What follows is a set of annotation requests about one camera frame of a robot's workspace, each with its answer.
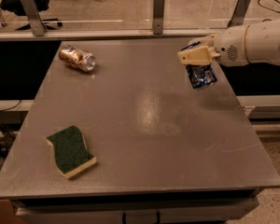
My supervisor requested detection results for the middle metal bracket post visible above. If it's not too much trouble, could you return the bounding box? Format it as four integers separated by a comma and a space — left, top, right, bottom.
152, 0, 165, 35

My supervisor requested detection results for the green and yellow sponge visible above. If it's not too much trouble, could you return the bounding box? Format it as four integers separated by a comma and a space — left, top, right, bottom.
46, 126, 97, 179

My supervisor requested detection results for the left metal bracket post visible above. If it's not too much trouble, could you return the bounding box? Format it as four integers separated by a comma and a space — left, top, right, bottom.
21, 0, 46, 36

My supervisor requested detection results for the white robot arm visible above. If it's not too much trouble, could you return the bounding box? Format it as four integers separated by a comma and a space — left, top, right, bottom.
177, 19, 280, 67

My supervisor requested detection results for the metal rail behind table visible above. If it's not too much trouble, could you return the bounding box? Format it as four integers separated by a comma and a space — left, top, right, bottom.
0, 28, 225, 42

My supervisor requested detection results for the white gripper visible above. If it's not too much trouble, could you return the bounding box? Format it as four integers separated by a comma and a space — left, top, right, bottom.
177, 25, 248, 67

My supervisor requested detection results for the blue pepsi can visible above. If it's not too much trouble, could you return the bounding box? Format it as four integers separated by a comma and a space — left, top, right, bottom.
186, 64, 217, 89

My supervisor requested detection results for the right metal bracket post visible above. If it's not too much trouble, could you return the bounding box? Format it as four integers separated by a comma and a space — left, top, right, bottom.
228, 0, 251, 27

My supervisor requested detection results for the crushed brown soda can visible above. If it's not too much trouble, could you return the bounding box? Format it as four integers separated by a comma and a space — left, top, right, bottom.
59, 46, 96, 73

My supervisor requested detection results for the black office chair left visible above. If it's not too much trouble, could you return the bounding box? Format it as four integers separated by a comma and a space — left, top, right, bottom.
0, 0, 63, 35

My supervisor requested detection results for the metal bracket post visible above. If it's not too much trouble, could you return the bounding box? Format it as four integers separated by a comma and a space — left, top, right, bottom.
228, 0, 251, 27
21, 0, 46, 36
152, 0, 165, 35

